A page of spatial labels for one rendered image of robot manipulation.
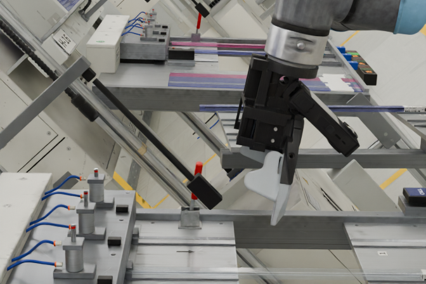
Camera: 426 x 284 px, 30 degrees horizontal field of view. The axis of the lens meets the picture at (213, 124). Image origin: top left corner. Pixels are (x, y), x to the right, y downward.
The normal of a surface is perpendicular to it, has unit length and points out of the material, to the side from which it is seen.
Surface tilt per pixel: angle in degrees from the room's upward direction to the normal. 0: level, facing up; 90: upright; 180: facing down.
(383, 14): 110
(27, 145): 90
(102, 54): 90
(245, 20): 90
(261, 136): 90
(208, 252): 44
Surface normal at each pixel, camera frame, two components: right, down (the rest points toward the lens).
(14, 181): 0.02, -0.96
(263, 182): 0.12, -0.26
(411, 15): 0.18, 0.51
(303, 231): 0.01, 0.29
